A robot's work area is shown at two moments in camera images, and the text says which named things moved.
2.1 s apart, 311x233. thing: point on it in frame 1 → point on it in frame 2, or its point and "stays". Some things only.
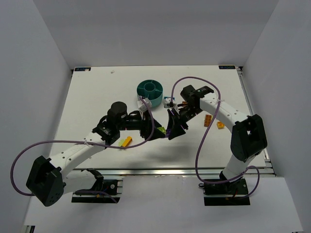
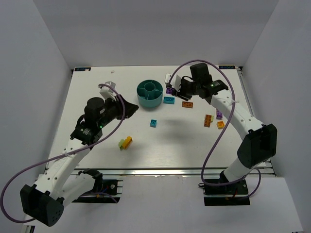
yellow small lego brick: (220, 124) stays
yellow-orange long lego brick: (127, 141) stays
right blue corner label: (226, 67) stays
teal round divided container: (152, 90) stays
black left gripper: (146, 126) → (119, 107)
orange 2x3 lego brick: (207, 121) stays
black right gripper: (179, 119) → (184, 90)
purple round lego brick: (168, 133) → (169, 91)
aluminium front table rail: (266, 172) stays
